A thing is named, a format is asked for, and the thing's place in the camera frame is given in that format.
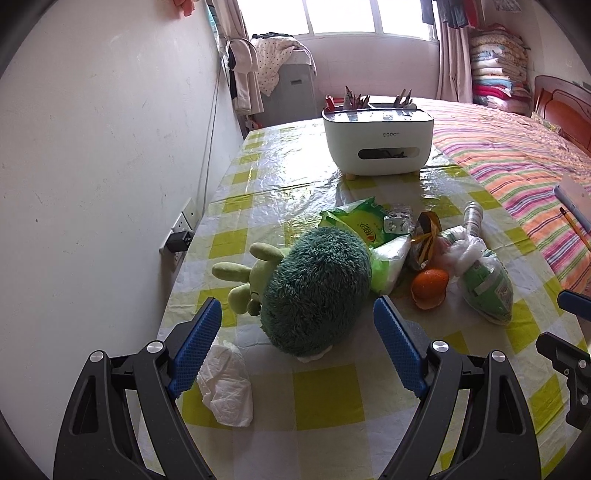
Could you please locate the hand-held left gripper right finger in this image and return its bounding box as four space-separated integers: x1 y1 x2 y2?
373 295 542 480

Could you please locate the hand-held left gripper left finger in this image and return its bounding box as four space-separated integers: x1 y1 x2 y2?
53 296 223 480

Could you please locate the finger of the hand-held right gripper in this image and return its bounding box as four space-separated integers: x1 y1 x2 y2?
557 290 591 320
537 331 591 431

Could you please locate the white tissue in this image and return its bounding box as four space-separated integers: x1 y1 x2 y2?
196 340 254 428

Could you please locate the yellow wrapper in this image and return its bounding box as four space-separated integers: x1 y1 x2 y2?
406 211 444 273

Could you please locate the silver blister pack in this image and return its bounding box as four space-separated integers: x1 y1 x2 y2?
383 208 414 234

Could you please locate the orange peel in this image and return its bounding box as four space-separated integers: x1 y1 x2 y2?
411 268 450 309

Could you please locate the yellow pencil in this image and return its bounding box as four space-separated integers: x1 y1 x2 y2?
560 207 591 252

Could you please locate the green and white packet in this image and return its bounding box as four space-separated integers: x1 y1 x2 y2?
462 251 514 326

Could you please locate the green broccoli plush toy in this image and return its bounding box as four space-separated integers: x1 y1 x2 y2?
211 226 374 358

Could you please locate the white notebook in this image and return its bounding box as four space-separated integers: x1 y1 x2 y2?
555 175 591 232

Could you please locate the black power adapter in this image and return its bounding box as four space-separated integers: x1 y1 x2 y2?
165 231 194 254

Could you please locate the white plastic bag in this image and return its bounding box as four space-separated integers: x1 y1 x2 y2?
438 226 488 282

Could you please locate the small clear tube bottle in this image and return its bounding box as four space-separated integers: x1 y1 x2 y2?
463 202 484 238

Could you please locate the green snack bag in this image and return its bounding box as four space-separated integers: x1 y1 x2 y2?
321 198 389 247

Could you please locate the striped bed blanket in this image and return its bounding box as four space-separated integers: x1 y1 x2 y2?
416 99 591 296

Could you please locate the floral pillow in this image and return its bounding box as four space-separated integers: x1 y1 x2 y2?
531 113 563 136

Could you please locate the yellow checkered tablecloth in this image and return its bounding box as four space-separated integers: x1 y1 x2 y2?
139 117 591 480

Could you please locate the wooden headboard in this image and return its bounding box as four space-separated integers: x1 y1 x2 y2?
533 75 591 155

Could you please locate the white desktop organizer box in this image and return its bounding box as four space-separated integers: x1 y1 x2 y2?
322 96 435 177

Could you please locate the stack of folded quilts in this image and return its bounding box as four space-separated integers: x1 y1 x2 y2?
468 25 532 114

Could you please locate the beige curtain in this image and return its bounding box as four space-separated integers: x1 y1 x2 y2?
436 0 474 104
228 0 252 42

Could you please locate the grey cabinet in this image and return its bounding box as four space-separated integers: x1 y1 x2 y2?
263 51 317 127

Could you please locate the beige hanging garment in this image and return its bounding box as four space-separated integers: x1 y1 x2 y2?
226 39 266 114

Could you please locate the row of hanging clothes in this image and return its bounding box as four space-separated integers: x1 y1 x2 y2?
420 0 527 29

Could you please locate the window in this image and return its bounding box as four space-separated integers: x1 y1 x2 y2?
235 0 439 44

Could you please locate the white wall socket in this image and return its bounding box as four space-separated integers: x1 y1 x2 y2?
159 198 199 273

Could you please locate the wall cable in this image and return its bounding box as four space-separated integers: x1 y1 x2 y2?
201 55 223 206

